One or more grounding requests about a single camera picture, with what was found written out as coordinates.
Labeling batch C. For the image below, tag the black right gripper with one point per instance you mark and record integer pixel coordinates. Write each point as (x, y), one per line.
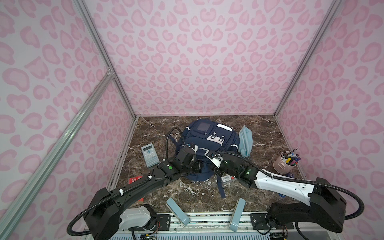
(215, 169)

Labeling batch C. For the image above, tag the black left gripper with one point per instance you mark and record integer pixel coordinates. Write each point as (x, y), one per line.
(200, 164)

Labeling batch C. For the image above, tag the teal pencil pouch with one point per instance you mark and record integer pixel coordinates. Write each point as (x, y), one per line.
(246, 142)

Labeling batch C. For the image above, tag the navy blue student backpack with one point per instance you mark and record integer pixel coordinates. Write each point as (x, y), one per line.
(207, 147)

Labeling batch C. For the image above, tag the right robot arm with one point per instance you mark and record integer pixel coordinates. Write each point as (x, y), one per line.
(317, 201)

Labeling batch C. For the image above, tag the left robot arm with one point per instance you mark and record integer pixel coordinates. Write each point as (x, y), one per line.
(102, 219)

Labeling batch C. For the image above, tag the right teal stand block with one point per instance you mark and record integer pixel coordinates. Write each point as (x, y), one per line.
(237, 214)

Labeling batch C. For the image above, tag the teal stand block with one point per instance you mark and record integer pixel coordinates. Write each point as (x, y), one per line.
(178, 212)
(237, 214)

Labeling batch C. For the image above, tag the grey pocket calculator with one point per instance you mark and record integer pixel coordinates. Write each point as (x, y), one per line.
(150, 155)

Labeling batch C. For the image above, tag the left teal stand block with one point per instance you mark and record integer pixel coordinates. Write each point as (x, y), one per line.
(178, 212)

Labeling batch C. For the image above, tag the pink pen holder cup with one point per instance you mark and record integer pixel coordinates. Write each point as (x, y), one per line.
(286, 161)

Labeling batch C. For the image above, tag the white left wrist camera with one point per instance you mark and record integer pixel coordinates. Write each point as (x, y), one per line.
(193, 147)

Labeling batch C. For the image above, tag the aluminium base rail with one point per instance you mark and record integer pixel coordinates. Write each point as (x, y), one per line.
(215, 226)

